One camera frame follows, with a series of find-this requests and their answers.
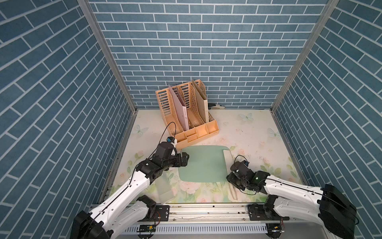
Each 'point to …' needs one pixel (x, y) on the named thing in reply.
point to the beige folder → (203, 102)
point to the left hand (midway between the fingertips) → (186, 157)
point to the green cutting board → (205, 164)
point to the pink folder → (182, 109)
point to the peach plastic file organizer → (198, 128)
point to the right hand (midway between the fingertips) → (226, 179)
